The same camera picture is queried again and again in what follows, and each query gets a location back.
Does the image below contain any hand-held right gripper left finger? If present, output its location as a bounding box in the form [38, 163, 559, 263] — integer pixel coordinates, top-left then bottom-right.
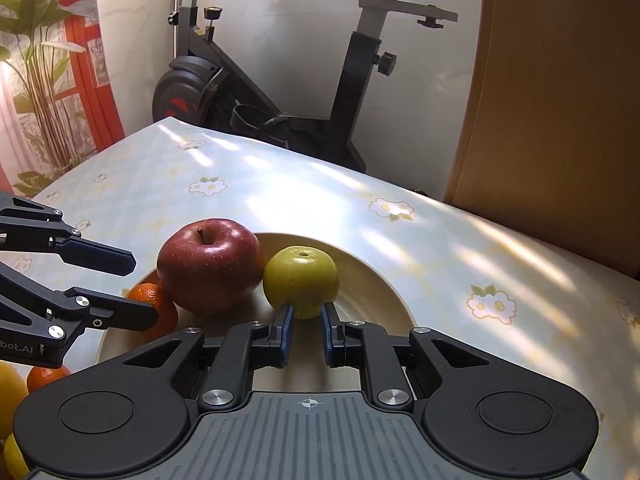
[122, 305, 296, 411]

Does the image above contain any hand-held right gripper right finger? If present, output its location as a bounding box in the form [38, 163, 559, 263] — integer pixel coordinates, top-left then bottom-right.
[320, 302, 493, 408]

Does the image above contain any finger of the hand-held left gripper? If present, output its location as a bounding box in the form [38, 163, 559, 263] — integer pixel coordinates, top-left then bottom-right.
[0, 261, 157, 365]
[0, 191, 137, 276]

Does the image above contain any orange tangerine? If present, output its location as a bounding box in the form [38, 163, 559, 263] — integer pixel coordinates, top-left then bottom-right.
[125, 283, 179, 346]
[26, 364, 72, 394]

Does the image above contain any cream round plate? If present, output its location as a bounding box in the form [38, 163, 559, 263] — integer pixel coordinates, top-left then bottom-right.
[96, 231, 417, 366]

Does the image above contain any green apple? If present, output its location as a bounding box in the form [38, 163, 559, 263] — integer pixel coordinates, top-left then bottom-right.
[263, 246, 341, 320]

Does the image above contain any large yellow citrus fruit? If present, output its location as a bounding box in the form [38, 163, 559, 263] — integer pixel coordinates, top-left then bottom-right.
[0, 360, 28, 441]

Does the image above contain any bright red apple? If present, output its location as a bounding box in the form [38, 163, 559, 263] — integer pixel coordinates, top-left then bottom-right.
[156, 218, 266, 316]

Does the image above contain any yellow lemon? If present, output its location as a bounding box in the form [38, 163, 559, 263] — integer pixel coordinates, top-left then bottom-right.
[2, 432, 31, 480]

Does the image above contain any plant printed curtain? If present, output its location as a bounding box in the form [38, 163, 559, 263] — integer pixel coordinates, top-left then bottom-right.
[0, 0, 126, 201]

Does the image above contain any black exercise bike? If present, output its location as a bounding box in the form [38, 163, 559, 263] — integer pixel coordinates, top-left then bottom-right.
[132, 0, 460, 196]

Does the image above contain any wooden cabinet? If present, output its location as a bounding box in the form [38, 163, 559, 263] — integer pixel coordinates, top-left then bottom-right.
[442, 0, 640, 281]

